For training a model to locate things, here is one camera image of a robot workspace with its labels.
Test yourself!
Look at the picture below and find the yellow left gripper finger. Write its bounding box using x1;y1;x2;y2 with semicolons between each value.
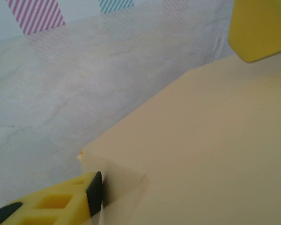
0;171;104;225

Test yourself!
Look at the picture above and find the yellow paper box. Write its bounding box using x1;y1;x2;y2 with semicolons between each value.
77;55;281;225

